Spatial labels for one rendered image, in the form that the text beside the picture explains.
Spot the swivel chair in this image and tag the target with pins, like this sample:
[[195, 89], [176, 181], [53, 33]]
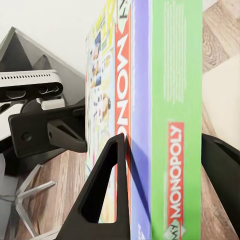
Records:
[[16, 200]]

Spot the bed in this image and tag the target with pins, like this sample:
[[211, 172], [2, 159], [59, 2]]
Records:
[[221, 100]]

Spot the desk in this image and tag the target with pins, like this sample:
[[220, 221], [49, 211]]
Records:
[[19, 53]]

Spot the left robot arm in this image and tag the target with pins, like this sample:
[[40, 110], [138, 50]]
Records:
[[37, 120]]

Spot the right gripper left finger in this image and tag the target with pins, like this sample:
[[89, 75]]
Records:
[[82, 223]]

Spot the board game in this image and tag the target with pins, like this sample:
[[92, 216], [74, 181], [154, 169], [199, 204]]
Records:
[[143, 78]]

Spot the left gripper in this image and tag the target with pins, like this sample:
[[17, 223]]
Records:
[[38, 131]]

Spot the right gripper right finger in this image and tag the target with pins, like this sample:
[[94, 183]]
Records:
[[221, 162]]

